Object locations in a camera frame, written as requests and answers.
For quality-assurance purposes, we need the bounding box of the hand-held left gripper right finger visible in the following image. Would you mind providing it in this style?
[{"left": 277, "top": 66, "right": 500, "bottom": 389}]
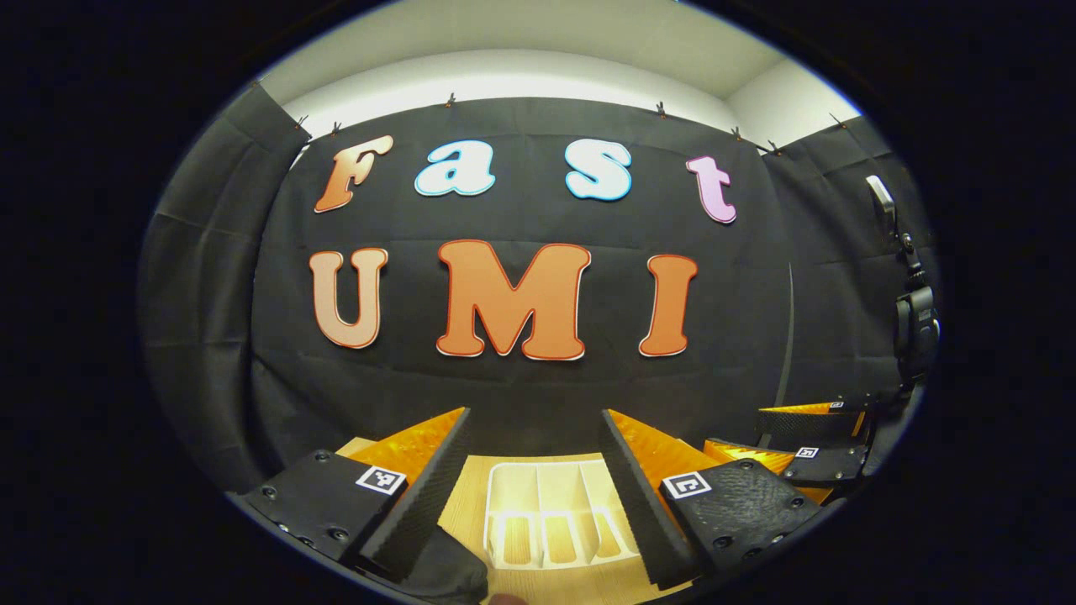
[{"left": 599, "top": 408, "right": 830, "bottom": 590}]

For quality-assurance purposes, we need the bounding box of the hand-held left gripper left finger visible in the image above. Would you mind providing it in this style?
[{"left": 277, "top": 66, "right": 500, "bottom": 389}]
[{"left": 240, "top": 407, "right": 472, "bottom": 581}]

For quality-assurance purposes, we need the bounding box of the cream plastic bookshelf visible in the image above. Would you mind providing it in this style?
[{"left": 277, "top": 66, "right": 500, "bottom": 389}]
[{"left": 485, "top": 458, "right": 645, "bottom": 573}]

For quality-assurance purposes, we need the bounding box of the dark backdrop frame pole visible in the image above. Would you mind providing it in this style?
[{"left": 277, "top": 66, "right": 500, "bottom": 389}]
[{"left": 773, "top": 260, "right": 797, "bottom": 409}]

